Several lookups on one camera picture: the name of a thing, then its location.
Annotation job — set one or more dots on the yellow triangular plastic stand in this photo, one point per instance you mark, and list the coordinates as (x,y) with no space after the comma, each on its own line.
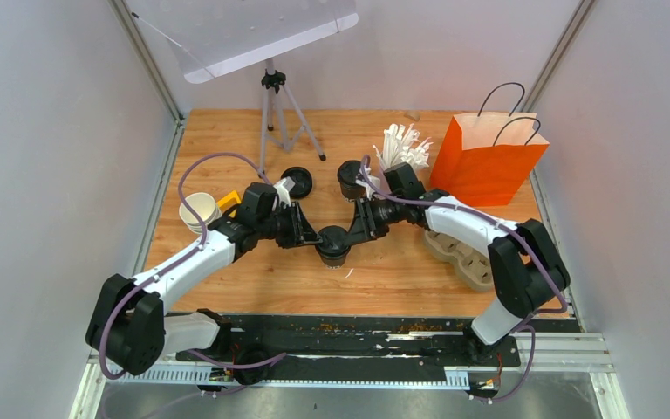
(228,201)

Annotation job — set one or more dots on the cardboard cup carrier tray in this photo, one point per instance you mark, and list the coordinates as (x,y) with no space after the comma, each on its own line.
(470,266)

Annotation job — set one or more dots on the grey tripod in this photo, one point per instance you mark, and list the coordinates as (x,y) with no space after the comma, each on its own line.
(274,127)

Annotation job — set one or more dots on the stack of black lids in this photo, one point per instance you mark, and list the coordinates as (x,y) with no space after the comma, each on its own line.
(303,181)

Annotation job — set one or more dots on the bundle of wrapped straws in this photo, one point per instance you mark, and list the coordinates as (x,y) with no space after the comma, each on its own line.
(404,144)

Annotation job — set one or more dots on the black paper coffee cup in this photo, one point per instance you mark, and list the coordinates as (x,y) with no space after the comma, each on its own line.
(333,262)
(352,191)

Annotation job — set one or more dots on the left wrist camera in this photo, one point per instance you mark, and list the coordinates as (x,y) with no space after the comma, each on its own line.
(283,188)

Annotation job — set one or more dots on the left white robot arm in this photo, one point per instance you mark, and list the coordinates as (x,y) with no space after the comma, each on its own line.
(130,323)

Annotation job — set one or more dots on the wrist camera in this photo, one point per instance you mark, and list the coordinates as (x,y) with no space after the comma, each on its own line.
(283,188)
(369,182)

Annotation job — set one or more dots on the orange paper bag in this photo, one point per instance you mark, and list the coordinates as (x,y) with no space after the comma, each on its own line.
(486,156)

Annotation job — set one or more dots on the stack of paper cups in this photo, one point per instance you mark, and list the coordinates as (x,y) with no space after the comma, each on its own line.
(202,209)

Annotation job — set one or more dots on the black cup lid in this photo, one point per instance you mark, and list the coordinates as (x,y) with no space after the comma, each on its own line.
(333,242)
(349,172)

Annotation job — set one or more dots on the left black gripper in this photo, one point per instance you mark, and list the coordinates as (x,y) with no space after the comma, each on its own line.
(302,233)

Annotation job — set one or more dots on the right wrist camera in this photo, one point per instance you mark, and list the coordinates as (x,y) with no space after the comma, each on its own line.
(369,182)

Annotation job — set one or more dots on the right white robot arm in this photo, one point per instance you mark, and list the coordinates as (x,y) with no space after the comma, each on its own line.
(526,267)

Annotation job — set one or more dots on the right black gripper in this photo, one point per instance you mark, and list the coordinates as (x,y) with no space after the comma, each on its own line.
(366,206)

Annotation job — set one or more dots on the white reflector board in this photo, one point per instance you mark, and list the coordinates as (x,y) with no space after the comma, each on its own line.
(214,38)

